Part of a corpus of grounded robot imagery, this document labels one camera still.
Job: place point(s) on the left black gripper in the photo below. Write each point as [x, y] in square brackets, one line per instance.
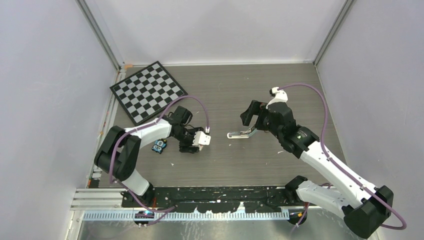
[189, 147]

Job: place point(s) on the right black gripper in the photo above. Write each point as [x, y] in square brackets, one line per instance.
[253, 109]

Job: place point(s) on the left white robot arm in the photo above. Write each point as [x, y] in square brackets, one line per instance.
[118, 153]

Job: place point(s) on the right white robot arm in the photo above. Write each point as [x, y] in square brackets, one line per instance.
[362, 205]

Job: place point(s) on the blue owl eraser toy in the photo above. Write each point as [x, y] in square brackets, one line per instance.
[159, 145]

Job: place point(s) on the black white chessboard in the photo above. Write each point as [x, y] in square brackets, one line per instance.
[147, 92]

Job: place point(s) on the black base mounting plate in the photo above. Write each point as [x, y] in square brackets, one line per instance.
[216, 199]

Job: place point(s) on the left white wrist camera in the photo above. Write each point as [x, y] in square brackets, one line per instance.
[201, 139]

